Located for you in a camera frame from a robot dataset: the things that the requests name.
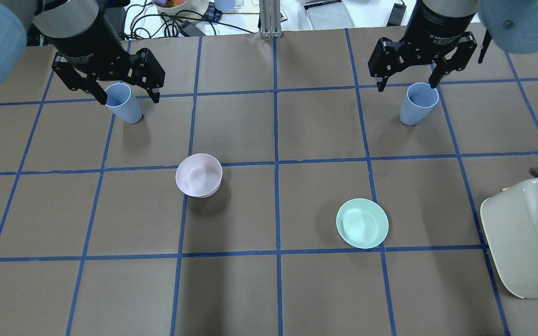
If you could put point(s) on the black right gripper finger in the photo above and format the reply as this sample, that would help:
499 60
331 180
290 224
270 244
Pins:
441 69
381 82

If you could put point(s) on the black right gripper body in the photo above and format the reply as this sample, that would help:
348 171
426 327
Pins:
438 25

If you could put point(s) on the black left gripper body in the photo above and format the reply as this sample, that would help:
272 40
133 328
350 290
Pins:
92 45

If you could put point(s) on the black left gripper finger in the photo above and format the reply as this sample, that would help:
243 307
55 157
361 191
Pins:
98 93
153 92

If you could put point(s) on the blue cup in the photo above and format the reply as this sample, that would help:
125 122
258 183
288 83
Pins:
122 103
420 99

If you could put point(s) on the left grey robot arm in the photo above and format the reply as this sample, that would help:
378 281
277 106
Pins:
53 18

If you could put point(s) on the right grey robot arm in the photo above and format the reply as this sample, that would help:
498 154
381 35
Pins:
511 24

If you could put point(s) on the black power adapter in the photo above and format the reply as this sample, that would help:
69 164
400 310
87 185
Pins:
397 14

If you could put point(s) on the bowl of coloured blocks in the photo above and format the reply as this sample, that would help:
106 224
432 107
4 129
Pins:
183 8

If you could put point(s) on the pink bowl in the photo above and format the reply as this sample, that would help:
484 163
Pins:
199 175

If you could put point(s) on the green bowl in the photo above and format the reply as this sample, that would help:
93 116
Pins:
362 223

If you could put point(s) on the cream toaster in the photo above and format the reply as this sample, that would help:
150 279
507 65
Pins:
510 222

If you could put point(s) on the aluminium frame post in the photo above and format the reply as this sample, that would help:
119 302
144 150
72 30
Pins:
270 19

